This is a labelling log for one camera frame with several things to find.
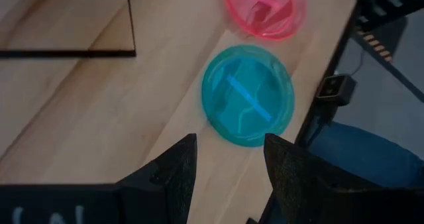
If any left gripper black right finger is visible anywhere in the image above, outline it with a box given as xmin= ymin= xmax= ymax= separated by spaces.
xmin=260 ymin=133 xmax=379 ymax=224

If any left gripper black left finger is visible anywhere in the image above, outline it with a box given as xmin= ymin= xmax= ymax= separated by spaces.
xmin=115 ymin=133 xmax=199 ymax=224

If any blue transparent plastic plate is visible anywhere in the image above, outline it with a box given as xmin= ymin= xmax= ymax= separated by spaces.
xmin=201 ymin=44 xmax=295 ymax=148

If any pink transparent plastic plate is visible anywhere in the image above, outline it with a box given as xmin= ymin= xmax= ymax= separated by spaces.
xmin=222 ymin=0 xmax=307 ymax=42

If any person's leg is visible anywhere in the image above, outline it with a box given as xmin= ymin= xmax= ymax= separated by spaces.
xmin=306 ymin=120 xmax=424 ymax=189

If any wooden tray board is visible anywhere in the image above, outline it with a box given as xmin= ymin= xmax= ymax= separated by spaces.
xmin=0 ymin=0 xmax=137 ymax=58

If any black table-level camera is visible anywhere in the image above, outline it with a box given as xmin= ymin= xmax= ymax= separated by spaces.
xmin=315 ymin=74 xmax=358 ymax=106

